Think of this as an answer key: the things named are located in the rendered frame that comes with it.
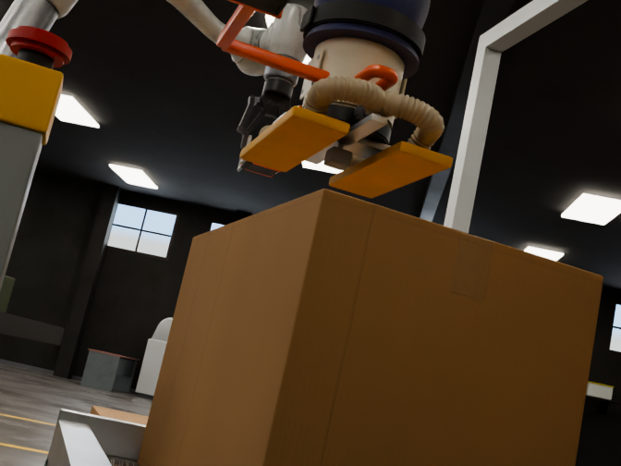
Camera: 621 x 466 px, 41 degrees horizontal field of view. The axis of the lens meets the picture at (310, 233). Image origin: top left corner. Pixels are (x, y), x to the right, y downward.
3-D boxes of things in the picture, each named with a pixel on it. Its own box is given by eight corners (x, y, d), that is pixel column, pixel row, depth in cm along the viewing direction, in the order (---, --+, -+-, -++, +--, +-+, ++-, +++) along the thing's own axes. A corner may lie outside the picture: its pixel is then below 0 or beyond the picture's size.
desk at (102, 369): (130, 393, 1622) (139, 359, 1635) (112, 392, 1501) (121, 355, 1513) (99, 386, 1629) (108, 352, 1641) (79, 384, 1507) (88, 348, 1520)
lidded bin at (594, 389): (606, 400, 1566) (608, 386, 1571) (613, 400, 1528) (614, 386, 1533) (581, 395, 1571) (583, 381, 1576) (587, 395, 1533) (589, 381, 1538)
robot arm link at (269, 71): (306, 62, 212) (301, 84, 210) (296, 73, 220) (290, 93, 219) (273, 51, 209) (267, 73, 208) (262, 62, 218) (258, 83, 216)
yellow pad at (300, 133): (349, 134, 134) (355, 105, 135) (291, 116, 131) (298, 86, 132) (286, 173, 166) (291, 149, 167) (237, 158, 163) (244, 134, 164)
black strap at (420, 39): (444, 49, 148) (447, 29, 149) (323, 5, 142) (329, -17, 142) (390, 85, 170) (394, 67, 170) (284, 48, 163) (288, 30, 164)
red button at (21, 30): (65, 71, 89) (75, 37, 90) (-2, 51, 87) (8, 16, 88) (63, 90, 96) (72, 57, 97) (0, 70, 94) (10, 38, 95)
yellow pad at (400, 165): (452, 168, 140) (457, 140, 141) (398, 151, 137) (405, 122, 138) (371, 199, 171) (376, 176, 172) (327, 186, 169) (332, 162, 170)
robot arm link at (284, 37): (312, 65, 213) (286, 76, 224) (324, 9, 216) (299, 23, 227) (276, 49, 207) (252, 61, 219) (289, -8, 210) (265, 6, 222)
